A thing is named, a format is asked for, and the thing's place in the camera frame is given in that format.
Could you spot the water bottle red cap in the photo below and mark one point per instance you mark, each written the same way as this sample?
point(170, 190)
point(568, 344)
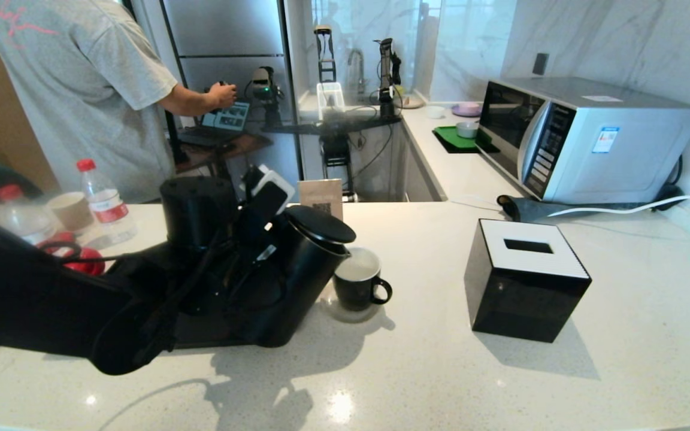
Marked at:
point(18, 215)
point(105, 200)

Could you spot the black serving tray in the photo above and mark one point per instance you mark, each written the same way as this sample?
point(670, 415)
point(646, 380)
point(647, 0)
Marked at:
point(201, 340)

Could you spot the white dish rack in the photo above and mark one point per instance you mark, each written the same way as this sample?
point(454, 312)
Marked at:
point(331, 97)

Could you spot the dark wall socket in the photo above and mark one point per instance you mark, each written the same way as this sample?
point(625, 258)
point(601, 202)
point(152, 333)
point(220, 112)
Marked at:
point(540, 64)

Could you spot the tall black frame stand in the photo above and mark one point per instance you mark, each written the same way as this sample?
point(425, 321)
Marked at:
point(325, 58)

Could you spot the small grey bowl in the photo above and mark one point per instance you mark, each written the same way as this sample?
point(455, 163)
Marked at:
point(466, 130)

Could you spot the grey refrigerator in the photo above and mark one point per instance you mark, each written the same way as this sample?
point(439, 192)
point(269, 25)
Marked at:
point(243, 36)

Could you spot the small white bowl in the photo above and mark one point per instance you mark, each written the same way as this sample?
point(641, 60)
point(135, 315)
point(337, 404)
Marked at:
point(434, 112)

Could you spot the white saucer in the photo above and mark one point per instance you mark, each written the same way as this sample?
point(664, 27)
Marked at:
point(351, 317)

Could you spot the red toy apple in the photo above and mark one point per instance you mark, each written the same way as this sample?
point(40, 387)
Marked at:
point(84, 266)

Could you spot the chrome kitchen faucet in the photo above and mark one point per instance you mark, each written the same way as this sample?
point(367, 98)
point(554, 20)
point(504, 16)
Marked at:
point(357, 70)

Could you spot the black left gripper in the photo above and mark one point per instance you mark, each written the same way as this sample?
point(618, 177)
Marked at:
point(240, 269)

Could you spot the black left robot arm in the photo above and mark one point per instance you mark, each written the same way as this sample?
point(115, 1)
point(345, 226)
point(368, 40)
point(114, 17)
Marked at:
point(51, 305)

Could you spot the silver microwave oven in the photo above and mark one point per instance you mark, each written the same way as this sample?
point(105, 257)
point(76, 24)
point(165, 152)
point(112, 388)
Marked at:
point(620, 152)

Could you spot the black laptop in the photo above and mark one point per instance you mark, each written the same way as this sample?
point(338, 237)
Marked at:
point(228, 120)

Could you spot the beige round dish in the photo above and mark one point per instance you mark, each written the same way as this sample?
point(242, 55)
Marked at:
point(412, 100)

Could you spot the person's right hand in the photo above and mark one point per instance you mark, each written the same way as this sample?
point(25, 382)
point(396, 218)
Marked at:
point(223, 94)

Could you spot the brown paper cup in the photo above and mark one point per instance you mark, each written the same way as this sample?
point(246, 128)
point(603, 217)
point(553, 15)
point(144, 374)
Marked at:
point(70, 211)

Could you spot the black tissue box white lid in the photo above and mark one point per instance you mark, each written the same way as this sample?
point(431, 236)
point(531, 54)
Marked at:
point(518, 299)

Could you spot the wooden desk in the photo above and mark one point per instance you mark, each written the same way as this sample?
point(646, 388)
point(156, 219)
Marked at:
point(243, 145)

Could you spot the black electric kettle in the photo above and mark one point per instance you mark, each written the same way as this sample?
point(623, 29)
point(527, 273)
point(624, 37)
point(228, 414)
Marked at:
point(303, 275)

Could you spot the green tray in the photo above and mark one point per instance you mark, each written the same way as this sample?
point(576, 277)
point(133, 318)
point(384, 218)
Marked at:
point(450, 139)

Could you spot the black mug white inside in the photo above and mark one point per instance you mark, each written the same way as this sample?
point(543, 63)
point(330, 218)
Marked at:
point(360, 290)

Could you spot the purple plate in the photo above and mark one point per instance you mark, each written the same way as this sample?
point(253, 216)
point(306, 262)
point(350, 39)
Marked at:
point(466, 110)

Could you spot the QR code sign stand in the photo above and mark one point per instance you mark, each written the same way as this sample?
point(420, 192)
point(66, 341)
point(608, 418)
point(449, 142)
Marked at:
point(321, 194)

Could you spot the person's right forearm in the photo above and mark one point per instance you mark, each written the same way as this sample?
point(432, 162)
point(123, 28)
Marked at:
point(192, 103)

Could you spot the black computer mouse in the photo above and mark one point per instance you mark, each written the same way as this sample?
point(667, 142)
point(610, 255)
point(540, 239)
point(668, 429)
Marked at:
point(225, 148)

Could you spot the person in grey t-shirt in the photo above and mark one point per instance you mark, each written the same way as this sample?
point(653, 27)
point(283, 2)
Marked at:
point(87, 102)

